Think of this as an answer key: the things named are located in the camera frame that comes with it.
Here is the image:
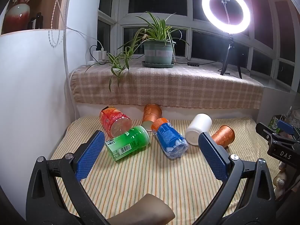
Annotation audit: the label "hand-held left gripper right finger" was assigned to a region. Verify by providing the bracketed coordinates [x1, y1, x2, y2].
[194, 132, 278, 225]

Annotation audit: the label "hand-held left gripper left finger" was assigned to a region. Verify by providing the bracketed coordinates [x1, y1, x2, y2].
[26, 130, 110, 225]

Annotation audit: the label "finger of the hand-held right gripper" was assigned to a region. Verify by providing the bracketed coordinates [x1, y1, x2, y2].
[255, 122, 283, 144]
[277, 119, 297, 139]

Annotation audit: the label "orange patterned paper cup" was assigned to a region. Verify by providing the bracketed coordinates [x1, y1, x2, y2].
[210, 125, 235, 149]
[141, 104, 163, 132]

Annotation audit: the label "white cup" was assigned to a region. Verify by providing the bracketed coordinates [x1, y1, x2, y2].
[185, 114, 213, 147]

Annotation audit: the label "person's right hand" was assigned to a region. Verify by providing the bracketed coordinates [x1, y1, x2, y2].
[273, 163, 289, 200]

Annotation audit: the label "green and white box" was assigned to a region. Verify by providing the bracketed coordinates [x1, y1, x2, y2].
[267, 114, 283, 134]

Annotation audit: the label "floral patterned object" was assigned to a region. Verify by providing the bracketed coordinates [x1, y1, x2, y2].
[287, 106, 300, 125]

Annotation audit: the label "green plastic bottle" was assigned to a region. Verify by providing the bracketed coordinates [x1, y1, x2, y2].
[105, 125, 151, 162]

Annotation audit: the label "red label plastic bottle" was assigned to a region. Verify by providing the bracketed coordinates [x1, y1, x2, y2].
[100, 106, 132, 138]

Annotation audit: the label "blue label plastic bottle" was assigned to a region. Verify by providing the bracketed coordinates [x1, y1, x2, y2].
[151, 118, 189, 160]

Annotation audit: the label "striped yellow mat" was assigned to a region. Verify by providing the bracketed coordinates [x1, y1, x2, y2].
[50, 116, 282, 225]

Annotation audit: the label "brown rounded object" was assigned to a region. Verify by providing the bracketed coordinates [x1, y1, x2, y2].
[106, 193, 175, 225]

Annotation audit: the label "plaid beige cloth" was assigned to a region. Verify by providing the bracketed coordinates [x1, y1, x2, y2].
[69, 58, 264, 110]

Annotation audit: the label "black tripod stand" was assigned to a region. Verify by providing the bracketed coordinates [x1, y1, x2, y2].
[220, 36, 243, 79]

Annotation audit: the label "green pot saucer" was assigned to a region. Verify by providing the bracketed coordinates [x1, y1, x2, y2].
[141, 60, 176, 68]

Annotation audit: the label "green plastic flower pot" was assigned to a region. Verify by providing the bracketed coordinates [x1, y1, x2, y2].
[143, 40, 176, 65]

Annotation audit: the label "spider plant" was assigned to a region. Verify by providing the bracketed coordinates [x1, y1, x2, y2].
[84, 11, 191, 92]

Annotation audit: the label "dark small bottle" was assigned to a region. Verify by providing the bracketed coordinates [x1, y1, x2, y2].
[28, 12, 44, 30]

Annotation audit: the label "red and white vase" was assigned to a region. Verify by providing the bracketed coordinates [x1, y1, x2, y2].
[2, 0, 38, 33]

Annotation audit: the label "black cable with switch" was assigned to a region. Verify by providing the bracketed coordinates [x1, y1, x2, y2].
[175, 60, 219, 66]

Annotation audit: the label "white ring light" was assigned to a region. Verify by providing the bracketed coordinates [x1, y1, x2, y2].
[202, 0, 251, 37]

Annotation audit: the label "white bead chain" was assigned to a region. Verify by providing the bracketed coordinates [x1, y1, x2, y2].
[48, 0, 65, 48]

